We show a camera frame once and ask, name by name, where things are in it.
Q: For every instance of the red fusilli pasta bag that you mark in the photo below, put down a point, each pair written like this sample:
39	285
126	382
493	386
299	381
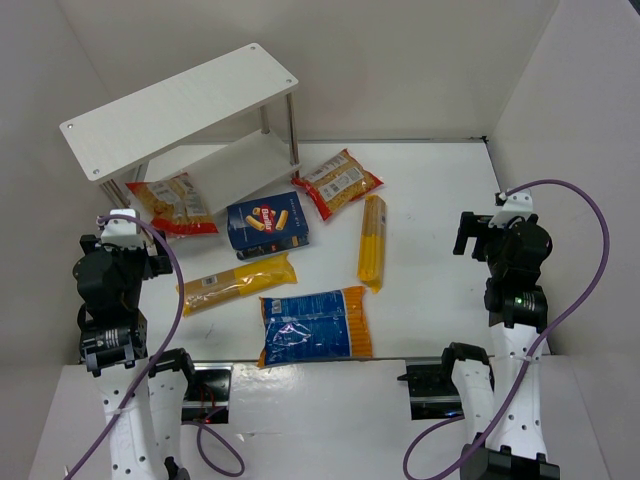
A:
175	205

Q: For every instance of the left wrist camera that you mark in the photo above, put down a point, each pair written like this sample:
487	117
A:
123	233

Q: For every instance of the red macaroni bag near shelf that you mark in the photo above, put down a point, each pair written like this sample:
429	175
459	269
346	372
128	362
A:
337	182

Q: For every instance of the yellow spaghetti pack right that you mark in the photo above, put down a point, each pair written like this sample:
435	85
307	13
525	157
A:
371	260

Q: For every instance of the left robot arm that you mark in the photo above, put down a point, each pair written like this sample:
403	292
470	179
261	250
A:
142	402

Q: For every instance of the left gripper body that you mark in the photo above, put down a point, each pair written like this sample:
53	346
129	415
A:
159	261

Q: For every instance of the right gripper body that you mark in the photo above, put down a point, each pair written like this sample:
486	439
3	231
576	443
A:
467	232

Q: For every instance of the yellow spaghetti pack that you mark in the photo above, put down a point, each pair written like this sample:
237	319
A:
254	277
371	260

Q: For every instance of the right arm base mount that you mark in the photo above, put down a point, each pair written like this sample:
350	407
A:
431	394

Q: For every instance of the white two-tier shelf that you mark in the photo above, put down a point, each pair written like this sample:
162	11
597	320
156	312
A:
149	132

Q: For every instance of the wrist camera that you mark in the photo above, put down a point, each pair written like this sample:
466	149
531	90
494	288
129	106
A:
123	233
513	206

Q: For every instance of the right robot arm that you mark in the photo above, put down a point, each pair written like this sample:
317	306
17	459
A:
500	393

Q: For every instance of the yellow spaghetti pack left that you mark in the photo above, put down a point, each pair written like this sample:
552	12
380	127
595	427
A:
254	277

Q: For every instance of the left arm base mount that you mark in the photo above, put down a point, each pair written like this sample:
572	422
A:
190	394

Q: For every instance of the blue Barilla pasta box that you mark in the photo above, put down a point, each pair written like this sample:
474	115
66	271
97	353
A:
267	225

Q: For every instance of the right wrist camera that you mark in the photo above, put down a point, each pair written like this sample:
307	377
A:
513	206

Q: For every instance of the blue and orange pasta bag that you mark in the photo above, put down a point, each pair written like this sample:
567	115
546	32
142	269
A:
324	326

